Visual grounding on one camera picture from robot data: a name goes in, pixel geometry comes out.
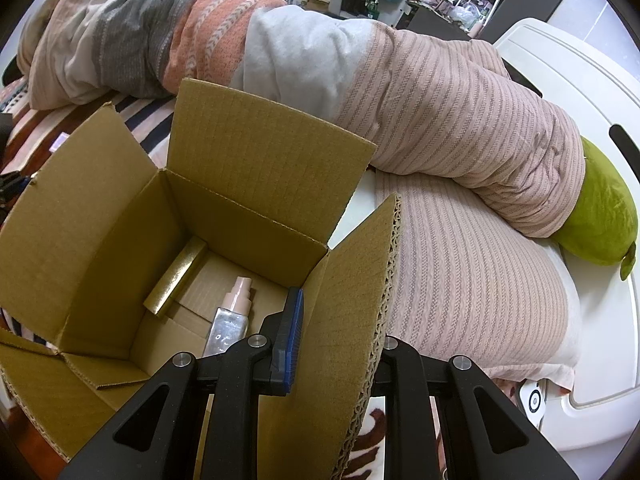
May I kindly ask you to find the white round-button device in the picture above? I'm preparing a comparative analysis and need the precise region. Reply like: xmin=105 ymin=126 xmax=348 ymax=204
xmin=520 ymin=382 xmax=547 ymax=417

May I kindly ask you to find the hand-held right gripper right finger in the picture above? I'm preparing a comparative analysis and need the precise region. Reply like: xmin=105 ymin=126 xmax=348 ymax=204
xmin=372 ymin=339 xmax=568 ymax=480

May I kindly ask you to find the dark desk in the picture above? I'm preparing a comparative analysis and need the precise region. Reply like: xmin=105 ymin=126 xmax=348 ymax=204
xmin=407 ymin=0 xmax=473 ymax=41

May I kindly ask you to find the pink spray bottle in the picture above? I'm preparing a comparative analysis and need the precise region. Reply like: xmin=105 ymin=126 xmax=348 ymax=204
xmin=202 ymin=275 xmax=256 ymax=358

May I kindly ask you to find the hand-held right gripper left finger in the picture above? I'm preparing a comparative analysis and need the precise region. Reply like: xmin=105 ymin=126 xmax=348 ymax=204
xmin=59 ymin=287 xmax=307 ymax=480

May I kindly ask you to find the gold rectangular box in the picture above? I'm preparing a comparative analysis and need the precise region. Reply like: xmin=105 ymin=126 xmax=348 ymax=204
xmin=142 ymin=237 xmax=208 ymax=316

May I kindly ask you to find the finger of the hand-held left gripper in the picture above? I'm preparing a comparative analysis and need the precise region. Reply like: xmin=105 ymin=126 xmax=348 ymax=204
xmin=0 ymin=171 xmax=38 ymax=211

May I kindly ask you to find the beige pillow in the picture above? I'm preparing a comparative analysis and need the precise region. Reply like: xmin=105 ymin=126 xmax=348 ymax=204
xmin=350 ymin=167 xmax=583 ymax=393

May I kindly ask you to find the brown cardboard box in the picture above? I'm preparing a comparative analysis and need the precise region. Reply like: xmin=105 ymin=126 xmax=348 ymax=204
xmin=0 ymin=77 xmax=403 ymax=480

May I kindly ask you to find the white bed headboard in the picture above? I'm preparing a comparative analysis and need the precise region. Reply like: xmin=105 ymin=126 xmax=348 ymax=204
xmin=492 ymin=17 xmax=640 ymax=461

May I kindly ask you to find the green plush toy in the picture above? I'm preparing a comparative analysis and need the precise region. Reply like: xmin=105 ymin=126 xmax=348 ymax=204
xmin=555 ymin=135 xmax=640 ymax=281

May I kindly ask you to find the striped patchwork quilt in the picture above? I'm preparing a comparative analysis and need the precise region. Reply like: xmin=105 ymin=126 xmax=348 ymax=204
xmin=17 ymin=0 xmax=587 ymax=238

